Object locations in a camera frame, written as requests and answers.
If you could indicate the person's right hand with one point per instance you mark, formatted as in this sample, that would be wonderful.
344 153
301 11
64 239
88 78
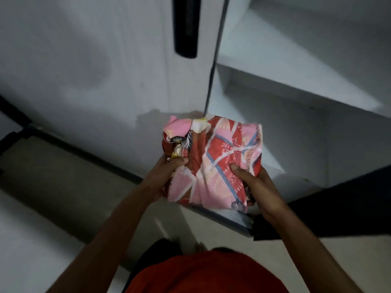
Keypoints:
262 192

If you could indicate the person's left hand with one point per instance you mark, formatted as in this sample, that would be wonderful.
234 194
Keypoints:
158 176

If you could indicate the person's left thumb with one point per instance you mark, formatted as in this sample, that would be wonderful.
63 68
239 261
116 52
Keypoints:
178 163

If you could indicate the person's right thumb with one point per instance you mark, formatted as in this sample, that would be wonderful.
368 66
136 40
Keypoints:
239 172

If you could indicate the pink red patterned cloth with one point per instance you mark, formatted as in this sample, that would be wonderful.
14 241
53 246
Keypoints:
213 161

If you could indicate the person's right forearm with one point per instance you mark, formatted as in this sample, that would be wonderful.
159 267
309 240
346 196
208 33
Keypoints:
308 250

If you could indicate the person's left forearm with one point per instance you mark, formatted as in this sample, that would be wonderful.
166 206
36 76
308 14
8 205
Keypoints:
104 241

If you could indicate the person's black trousers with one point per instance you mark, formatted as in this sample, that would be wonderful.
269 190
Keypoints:
155 256

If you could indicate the person's red shirt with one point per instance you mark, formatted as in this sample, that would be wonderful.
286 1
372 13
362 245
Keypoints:
207 273

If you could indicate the white wardrobe door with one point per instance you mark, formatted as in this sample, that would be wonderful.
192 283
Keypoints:
107 76

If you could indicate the white wardrobe shelf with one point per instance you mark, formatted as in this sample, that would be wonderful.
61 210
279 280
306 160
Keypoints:
293 57

